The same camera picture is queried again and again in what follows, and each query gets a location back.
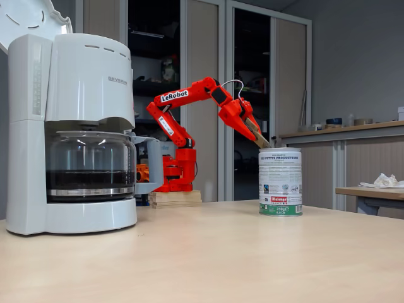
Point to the green white packet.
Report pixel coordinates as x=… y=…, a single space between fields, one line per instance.
x=168 y=71

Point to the dark blue tape roll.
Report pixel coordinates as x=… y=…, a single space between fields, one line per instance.
x=334 y=121

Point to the white green coffee tin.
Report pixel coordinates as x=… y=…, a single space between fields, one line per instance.
x=280 y=183

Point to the grey leaning strip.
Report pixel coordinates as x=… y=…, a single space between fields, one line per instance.
x=303 y=110

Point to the low sideboard wooden top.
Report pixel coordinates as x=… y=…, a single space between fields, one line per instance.
x=372 y=158

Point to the orange table clamp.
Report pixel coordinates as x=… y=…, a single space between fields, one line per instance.
x=142 y=173

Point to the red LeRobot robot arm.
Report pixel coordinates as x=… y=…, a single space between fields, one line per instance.
x=184 y=164

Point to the white box blue lettering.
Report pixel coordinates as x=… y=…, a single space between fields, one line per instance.
x=170 y=148

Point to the beige tape roll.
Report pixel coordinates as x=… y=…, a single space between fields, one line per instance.
x=363 y=122

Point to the green disc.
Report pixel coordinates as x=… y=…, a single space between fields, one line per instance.
x=244 y=89

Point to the clear plastic bottle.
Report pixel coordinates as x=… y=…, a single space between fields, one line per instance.
x=350 y=120

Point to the wooden base block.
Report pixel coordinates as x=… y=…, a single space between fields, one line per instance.
x=176 y=199

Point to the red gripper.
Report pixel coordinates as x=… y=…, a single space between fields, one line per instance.
x=232 y=116

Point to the side table wooden top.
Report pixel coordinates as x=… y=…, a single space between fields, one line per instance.
x=378 y=193

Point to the small white jar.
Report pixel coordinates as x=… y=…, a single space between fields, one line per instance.
x=317 y=127

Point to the grey tambour door cabinet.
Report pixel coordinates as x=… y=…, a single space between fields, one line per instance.
x=290 y=79
x=202 y=47

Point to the white drip coffee maker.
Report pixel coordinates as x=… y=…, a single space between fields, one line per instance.
x=88 y=82

